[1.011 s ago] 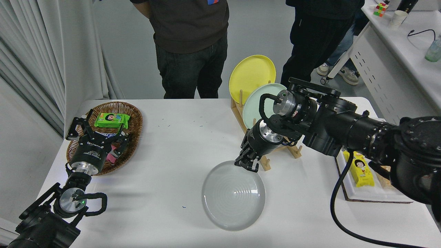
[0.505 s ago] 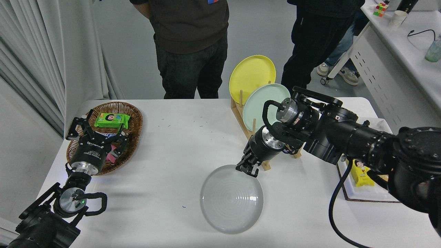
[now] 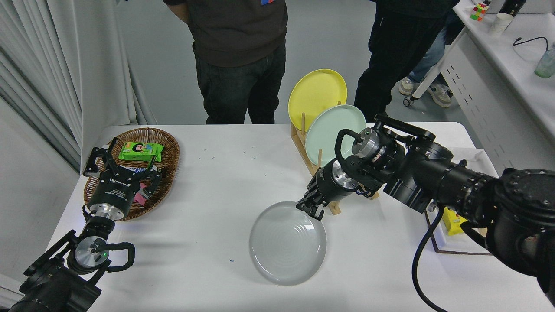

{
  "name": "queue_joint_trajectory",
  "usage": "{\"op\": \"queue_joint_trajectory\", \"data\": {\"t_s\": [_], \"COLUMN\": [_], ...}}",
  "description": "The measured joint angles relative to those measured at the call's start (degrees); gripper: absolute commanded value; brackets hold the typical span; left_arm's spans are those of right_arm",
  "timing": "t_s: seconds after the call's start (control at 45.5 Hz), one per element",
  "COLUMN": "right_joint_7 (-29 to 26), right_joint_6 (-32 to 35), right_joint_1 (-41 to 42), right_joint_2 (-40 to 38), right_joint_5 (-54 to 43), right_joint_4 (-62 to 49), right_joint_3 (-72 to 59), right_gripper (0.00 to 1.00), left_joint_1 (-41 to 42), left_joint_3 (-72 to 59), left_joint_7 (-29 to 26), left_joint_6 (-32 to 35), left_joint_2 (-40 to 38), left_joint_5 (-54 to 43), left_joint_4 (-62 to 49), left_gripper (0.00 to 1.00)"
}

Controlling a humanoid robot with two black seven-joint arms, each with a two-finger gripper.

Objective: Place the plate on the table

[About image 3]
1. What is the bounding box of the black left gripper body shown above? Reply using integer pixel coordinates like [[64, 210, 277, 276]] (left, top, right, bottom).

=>
[[88, 169, 145, 214]]

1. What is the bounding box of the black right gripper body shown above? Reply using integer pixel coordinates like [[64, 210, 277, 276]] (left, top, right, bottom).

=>
[[307, 161, 340, 205]]

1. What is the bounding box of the grey plate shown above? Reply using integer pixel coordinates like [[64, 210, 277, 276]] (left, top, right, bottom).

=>
[[249, 201, 327, 286]]

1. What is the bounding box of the wooden plate rack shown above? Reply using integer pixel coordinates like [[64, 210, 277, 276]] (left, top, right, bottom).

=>
[[290, 112, 381, 216]]

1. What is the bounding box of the mint green plate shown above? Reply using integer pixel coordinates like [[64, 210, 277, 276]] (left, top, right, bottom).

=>
[[305, 105, 367, 167]]

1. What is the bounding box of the yellow plate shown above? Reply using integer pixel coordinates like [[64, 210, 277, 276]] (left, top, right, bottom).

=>
[[288, 68, 348, 131]]

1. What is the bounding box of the dark blue snack bar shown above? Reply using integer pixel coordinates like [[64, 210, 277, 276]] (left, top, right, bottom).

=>
[[118, 163, 152, 174]]

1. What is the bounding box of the pink snack pack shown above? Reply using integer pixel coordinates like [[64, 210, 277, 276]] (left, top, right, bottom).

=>
[[134, 182, 153, 205]]

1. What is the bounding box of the green snack pack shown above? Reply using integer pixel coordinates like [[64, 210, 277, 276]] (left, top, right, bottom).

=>
[[119, 141, 165, 163]]

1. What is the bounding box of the brown wicker basket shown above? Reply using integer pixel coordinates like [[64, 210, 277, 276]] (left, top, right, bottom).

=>
[[84, 127, 181, 221]]

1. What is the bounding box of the white curtain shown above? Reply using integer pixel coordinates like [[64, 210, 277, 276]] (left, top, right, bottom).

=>
[[0, 0, 157, 172]]

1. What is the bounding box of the yellow snack pack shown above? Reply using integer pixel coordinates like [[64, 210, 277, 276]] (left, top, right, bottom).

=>
[[442, 207, 467, 237]]

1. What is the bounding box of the white tray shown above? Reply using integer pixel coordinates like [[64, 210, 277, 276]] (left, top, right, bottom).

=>
[[425, 147, 499, 255]]

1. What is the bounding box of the person in black trousers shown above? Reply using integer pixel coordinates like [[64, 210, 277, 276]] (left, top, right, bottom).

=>
[[353, 0, 460, 123]]

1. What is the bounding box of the person standing in brown top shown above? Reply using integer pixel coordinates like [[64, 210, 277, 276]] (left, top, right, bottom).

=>
[[164, 0, 289, 125]]

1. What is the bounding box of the person in blue jeans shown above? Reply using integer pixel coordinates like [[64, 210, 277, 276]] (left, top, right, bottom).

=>
[[399, 17, 454, 107]]

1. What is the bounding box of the white side desk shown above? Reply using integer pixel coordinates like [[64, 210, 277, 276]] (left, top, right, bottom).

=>
[[403, 0, 555, 182]]

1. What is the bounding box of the colourful puzzle cube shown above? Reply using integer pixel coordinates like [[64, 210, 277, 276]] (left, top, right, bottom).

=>
[[470, 2, 490, 21]]

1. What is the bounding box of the white paper cup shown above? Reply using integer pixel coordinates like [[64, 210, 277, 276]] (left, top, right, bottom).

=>
[[489, 13, 515, 36]]

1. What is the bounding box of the green translucent bottle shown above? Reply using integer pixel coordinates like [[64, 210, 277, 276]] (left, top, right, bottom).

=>
[[535, 43, 555, 78]]

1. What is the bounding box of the black cable on desk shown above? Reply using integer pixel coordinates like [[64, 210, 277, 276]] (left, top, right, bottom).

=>
[[513, 36, 550, 52]]

